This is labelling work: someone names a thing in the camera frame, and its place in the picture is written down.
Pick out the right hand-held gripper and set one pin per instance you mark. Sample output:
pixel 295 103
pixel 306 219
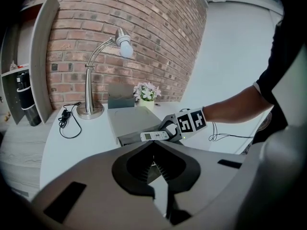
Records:
pixel 192 122

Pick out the black cylinder with white bands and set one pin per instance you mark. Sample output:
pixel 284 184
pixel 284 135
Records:
pixel 27 99

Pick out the gray storage box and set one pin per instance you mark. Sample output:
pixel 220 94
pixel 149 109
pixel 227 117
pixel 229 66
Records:
pixel 129 118

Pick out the pink flowers in pale pot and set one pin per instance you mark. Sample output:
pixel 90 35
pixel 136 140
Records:
pixel 146 93

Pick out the silver desk lamp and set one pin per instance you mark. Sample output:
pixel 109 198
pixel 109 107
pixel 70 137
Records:
pixel 90 97

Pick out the white remote control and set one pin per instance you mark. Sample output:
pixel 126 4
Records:
pixel 153 136

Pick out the person's black shirt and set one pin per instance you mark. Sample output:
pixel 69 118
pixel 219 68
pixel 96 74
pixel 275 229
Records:
pixel 283 85

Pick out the small figurine on shelf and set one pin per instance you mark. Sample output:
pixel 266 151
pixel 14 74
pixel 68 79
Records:
pixel 13 65

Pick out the gray wooden shelf unit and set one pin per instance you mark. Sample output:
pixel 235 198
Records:
pixel 38 63

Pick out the gray storage drawer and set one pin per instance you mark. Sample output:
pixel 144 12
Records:
pixel 134 138

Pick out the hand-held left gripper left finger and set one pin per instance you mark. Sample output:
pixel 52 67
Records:
pixel 100 176

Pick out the person's right forearm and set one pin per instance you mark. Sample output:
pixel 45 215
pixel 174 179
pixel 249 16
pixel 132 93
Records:
pixel 235 109

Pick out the gray desk organiser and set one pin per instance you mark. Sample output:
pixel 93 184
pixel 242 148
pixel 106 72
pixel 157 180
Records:
pixel 121 97

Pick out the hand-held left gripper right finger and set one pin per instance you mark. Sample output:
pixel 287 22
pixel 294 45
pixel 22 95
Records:
pixel 206 174

